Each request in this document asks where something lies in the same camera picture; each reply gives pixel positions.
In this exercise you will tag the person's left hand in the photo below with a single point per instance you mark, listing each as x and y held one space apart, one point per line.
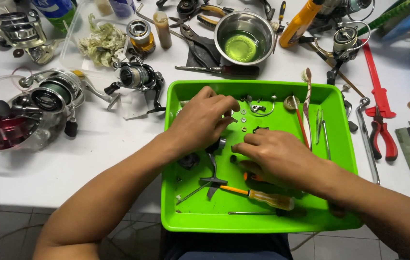
196 121

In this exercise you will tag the person's right hand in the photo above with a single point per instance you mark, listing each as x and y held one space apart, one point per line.
284 159

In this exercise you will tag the small orange screwdriver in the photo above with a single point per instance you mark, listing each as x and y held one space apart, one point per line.
252 177

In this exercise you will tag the small black reel part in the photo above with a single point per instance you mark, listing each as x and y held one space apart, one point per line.
261 128

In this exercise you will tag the black reel knob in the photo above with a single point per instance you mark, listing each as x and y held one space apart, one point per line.
189 160

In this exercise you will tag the metal pick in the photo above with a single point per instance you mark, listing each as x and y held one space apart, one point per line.
326 141

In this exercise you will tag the metal tweezers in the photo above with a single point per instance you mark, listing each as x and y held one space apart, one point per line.
318 126

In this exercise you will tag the black reel body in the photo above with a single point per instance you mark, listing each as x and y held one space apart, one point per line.
213 173

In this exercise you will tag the black cloth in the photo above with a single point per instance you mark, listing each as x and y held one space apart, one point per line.
192 59

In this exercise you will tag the white brown toothbrush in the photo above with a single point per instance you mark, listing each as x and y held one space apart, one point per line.
306 101

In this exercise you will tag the thin metal rod tool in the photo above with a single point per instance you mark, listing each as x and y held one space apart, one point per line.
252 212

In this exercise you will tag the silver metal shaft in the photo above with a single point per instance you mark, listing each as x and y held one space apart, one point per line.
192 193

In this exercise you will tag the black pliers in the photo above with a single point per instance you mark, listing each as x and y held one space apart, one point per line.
199 43

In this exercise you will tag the silver wrench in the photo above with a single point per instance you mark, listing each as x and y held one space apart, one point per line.
366 141

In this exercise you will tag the green plastic tray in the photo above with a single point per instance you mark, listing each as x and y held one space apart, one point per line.
197 216

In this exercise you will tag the brown grease tube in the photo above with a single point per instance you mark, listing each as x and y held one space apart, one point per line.
162 30

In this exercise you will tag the wooden stick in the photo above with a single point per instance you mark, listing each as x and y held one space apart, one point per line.
338 74

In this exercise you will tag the gold reel spool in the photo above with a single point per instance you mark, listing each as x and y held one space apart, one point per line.
140 36

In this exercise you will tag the red plastic caliper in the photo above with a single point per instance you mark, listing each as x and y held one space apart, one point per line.
378 94

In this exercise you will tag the steel bowl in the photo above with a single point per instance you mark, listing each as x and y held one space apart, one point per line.
259 25

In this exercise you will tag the black reel parts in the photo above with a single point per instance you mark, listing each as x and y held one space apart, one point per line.
187 6

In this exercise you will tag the dirty white rag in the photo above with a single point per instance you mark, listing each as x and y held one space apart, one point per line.
102 45

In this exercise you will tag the grey black spinning reel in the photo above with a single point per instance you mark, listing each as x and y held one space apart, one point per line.
345 41

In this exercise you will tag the yellow spray bottle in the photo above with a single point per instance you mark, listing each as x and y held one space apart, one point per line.
299 25

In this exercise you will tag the blue white bottle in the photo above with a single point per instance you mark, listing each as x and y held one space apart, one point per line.
122 7

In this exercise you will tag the black yellow screwdriver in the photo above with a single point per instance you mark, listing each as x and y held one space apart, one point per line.
281 11

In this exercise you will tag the silver reel with green line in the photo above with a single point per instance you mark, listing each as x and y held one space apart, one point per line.
55 92

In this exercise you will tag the clear plastic container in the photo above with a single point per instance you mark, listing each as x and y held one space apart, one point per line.
73 39

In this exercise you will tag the green patterned rod bag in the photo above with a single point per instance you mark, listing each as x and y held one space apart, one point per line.
389 16

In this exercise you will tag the green bottle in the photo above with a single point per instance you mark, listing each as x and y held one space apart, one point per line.
57 11

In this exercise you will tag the pink rubber band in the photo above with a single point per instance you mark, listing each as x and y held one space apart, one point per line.
13 72

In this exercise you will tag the red black reel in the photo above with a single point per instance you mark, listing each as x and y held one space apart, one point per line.
6 124

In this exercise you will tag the silver gold spinning reel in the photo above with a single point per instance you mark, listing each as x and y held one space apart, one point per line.
19 30

